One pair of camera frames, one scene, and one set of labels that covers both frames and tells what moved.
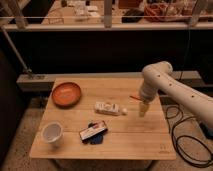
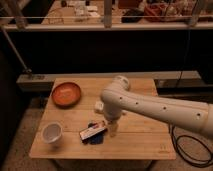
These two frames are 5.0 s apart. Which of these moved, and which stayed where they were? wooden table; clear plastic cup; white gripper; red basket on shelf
Moved: white gripper
Stayed: clear plastic cup; red basket on shelf; wooden table
